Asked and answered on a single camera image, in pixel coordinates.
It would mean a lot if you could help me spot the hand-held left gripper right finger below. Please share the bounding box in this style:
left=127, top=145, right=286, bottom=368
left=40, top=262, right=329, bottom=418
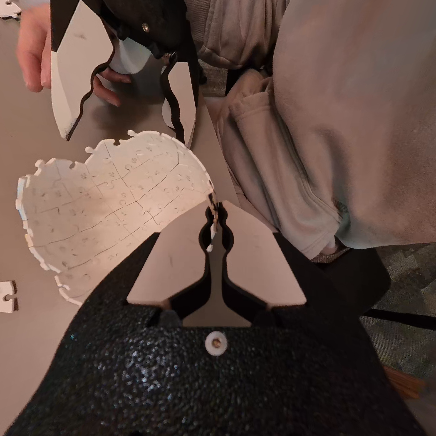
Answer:
left=218, top=201, right=307, bottom=306

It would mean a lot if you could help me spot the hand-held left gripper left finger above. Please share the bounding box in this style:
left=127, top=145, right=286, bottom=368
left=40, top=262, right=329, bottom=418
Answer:
left=127, top=201, right=216, bottom=305

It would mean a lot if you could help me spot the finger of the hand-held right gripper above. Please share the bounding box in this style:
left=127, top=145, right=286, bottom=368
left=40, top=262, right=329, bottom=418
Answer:
left=161, top=61, right=198, bottom=148
left=51, top=0, right=115, bottom=141

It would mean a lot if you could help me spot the half-built white puzzle ball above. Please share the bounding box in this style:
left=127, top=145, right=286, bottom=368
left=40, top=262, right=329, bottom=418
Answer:
left=15, top=130, right=218, bottom=307

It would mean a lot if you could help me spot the white puzzle piece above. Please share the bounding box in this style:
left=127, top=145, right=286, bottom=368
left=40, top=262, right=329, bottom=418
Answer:
left=0, top=281, right=18, bottom=313

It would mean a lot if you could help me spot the person's right hand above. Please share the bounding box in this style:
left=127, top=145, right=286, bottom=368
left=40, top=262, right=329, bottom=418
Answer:
left=16, top=4, right=131, bottom=107

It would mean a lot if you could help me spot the pile of white jigsaw pieces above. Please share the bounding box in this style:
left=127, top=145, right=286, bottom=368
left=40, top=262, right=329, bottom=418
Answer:
left=0, top=0, right=22, bottom=18

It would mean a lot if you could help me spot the black chair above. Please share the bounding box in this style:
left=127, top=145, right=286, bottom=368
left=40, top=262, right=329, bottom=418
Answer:
left=308, top=245, right=436, bottom=332

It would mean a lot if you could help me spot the person's grey hoodie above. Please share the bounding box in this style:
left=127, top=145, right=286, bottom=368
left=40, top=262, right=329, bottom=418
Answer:
left=184, top=0, right=436, bottom=263

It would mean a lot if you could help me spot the brown wooden object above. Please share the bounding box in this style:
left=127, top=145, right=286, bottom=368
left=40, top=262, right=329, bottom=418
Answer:
left=384, top=366, right=427, bottom=400

